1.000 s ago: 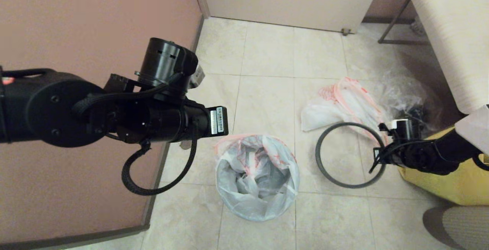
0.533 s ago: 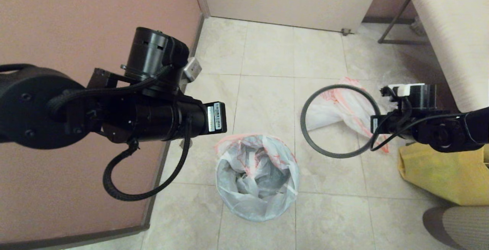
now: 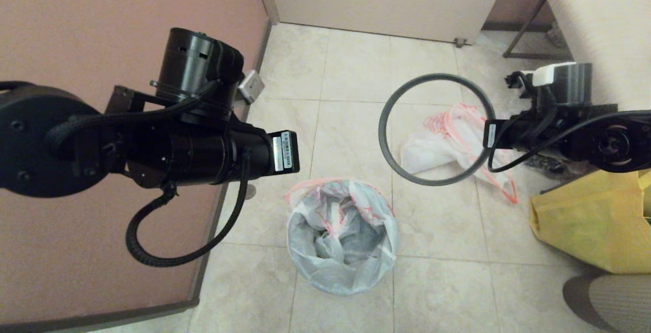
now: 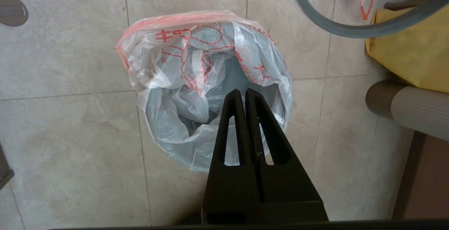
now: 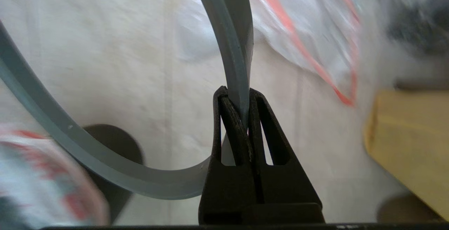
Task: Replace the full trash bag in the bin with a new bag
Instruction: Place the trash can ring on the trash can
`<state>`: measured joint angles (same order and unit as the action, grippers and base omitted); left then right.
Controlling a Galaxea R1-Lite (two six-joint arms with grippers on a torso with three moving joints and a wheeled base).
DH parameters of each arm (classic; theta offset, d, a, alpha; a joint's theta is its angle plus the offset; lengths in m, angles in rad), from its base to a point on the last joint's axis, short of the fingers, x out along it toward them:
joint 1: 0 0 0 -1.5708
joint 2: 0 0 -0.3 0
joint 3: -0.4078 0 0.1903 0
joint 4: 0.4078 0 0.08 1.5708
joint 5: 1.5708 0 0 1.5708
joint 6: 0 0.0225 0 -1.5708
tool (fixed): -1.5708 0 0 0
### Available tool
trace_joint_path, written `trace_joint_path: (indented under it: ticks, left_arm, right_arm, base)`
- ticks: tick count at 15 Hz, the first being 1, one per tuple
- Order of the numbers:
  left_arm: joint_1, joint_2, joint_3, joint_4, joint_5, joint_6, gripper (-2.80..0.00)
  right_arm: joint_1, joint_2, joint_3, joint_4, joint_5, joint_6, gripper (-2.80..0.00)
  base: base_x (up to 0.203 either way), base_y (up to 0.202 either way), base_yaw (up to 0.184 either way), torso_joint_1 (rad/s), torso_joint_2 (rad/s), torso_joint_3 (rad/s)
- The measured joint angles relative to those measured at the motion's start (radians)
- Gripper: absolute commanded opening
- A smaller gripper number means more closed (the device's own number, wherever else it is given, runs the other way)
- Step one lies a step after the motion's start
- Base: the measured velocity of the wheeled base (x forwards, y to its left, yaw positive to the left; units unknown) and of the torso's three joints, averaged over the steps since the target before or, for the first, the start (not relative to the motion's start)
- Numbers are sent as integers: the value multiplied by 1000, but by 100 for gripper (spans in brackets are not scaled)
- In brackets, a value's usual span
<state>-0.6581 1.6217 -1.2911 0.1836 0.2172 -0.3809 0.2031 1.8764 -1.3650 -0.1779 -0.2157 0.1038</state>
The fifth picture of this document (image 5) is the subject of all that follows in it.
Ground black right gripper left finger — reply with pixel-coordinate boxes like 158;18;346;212
199;86;260;224

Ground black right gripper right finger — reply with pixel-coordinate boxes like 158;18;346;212
247;88;326;224

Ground grey bin rim ring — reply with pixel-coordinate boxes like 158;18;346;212
0;0;255;200

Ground white red bag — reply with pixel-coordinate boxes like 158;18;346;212
175;0;362;107

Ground white red-printed bin liner bag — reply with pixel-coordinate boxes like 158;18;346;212
0;125;110;229

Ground black round trash bin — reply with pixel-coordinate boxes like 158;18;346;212
82;124;144;223

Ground yellow shopping bag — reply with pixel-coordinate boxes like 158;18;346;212
363;90;449;222

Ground clear bag with black contents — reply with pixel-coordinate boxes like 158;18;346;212
386;0;449;58

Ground grey ribbed round object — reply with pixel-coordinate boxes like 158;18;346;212
377;193;442;223

